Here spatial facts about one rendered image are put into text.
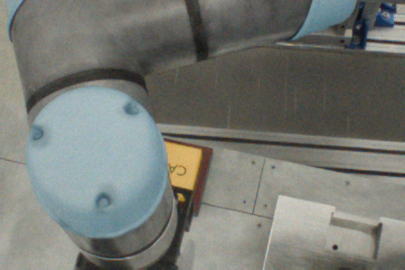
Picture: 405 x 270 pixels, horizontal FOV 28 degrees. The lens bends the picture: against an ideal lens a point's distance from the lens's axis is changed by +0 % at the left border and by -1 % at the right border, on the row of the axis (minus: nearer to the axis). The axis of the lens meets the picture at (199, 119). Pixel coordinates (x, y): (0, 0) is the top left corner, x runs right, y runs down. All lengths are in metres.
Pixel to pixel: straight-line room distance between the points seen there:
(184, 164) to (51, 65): 0.46
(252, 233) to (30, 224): 0.26
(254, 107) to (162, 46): 1.13
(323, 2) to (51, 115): 0.18
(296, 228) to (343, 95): 0.83
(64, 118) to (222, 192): 0.52
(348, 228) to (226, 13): 0.43
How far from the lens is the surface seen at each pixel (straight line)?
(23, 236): 0.96
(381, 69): 1.69
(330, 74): 1.67
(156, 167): 0.44
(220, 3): 0.50
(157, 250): 0.55
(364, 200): 0.96
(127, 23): 0.49
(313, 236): 0.85
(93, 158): 0.43
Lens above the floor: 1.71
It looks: 68 degrees down
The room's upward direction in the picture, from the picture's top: 5 degrees counter-clockwise
